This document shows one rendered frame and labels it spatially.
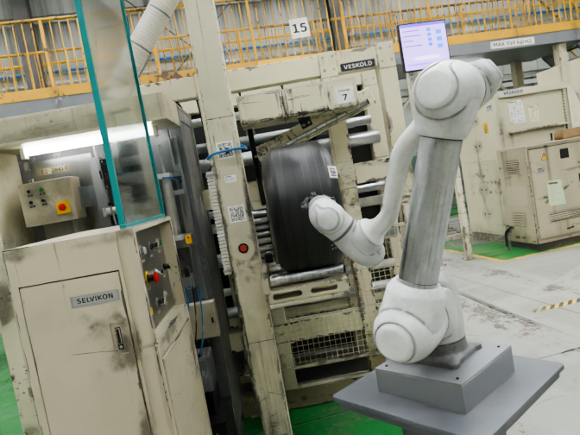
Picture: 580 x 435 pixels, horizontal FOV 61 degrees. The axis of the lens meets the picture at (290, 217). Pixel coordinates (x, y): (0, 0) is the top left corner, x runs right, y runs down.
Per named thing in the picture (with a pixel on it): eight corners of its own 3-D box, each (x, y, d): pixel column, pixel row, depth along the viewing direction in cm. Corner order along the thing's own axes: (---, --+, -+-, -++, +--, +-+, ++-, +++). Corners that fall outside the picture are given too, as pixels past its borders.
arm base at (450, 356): (488, 341, 151) (486, 324, 151) (456, 370, 136) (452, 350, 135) (435, 337, 164) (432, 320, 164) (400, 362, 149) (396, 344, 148)
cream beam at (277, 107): (241, 125, 245) (236, 96, 244) (243, 131, 270) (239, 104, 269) (360, 105, 246) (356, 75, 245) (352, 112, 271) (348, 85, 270)
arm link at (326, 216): (300, 212, 165) (329, 237, 167) (304, 223, 150) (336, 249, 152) (322, 188, 163) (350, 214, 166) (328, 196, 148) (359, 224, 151)
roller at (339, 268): (267, 274, 219) (267, 280, 222) (267, 283, 216) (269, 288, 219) (343, 261, 220) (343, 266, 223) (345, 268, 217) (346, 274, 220)
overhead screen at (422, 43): (405, 72, 568) (397, 24, 564) (403, 73, 573) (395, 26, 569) (451, 66, 579) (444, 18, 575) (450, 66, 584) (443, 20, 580)
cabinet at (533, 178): (539, 251, 578) (525, 146, 568) (508, 247, 634) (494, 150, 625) (605, 236, 594) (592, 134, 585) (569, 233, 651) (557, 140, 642)
